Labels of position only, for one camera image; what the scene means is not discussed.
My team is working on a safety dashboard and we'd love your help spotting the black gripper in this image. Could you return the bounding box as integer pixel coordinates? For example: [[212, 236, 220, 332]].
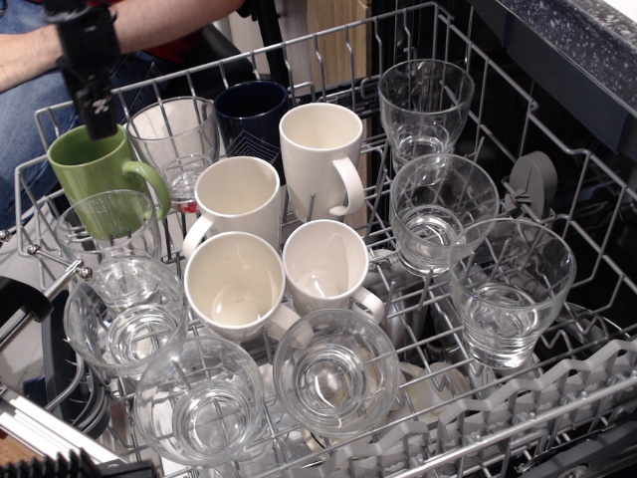
[[44, 1, 120, 139]]

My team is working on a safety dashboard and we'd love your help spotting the green ceramic mug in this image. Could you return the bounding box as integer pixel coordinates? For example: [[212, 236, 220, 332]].
[[48, 125, 171, 239]]

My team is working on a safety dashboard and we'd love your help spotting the person's forearm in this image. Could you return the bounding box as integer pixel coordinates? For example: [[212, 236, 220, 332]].
[[1, 0, 244, 92]]

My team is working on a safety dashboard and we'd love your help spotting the clear glass before green mug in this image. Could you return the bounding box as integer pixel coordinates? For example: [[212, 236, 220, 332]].
[[53, 188, 163, 309]]

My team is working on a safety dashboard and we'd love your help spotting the navy blue mug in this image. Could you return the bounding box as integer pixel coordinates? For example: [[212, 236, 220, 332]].
[[213, 80, 289, 184]]

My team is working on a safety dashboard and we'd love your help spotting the white mug middle left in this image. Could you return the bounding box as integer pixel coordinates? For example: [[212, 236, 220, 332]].
[[182, 156, 283, 258]]

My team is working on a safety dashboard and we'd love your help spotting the wide white mug front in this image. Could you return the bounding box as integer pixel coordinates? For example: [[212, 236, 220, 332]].
[[184, 231, 300, 343]]

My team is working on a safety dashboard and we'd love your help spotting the tall white mug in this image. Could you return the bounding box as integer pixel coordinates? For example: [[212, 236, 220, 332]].
[[279, 103, 364, 222]]

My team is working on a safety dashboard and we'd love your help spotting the small white mug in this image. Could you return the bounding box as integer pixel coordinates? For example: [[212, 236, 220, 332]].
[[282, 219, 384, 323]]

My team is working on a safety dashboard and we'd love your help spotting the person's leg in jeans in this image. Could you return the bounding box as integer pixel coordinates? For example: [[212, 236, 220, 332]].
[[1, 52, 177, 229]]

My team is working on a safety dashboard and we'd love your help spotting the clear glass back left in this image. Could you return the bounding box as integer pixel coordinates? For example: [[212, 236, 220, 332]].
[[126, 97, 220, 212]]

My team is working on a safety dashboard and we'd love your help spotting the clear glass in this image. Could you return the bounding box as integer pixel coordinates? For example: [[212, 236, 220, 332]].
[[133, 336, 265, 467], [64, 256, 188, 378], [126, 97, 220, 212], [273, 309, 400, 438], [389, 153, 500, 276], [378, 59, 475, 171], [448, 218, 576, 368]]

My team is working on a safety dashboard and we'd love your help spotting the black metal clamp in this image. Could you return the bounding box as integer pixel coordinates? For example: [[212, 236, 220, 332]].
[[1, 244, 94, 351]]

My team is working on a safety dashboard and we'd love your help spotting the clear glass back right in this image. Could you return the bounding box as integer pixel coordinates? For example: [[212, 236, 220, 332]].
[[378, 59, 475, 171]]

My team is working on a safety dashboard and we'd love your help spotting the clear glass middle right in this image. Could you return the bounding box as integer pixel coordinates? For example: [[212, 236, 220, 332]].
[[389, 153, 500, 276]]

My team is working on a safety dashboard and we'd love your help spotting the clear glass front centre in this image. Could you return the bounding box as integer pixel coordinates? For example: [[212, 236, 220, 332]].
[[273, 309, 400, 438]]

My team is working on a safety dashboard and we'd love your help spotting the clear glass front right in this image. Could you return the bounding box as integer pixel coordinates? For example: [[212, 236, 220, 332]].
[[448, 218, 576, 368]]

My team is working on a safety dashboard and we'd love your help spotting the grey plastic rack roller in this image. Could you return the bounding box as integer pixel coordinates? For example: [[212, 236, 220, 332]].
[[505, 151, 558, 218]]

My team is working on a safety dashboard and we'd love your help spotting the grey plastic cutlery shelf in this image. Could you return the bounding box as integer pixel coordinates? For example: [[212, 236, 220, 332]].
[[306, 340, 636, 477]]

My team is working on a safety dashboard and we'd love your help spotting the grey wire dishwasher rack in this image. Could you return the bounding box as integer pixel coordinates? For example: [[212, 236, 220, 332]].
[[13, 0, 637, 478]]

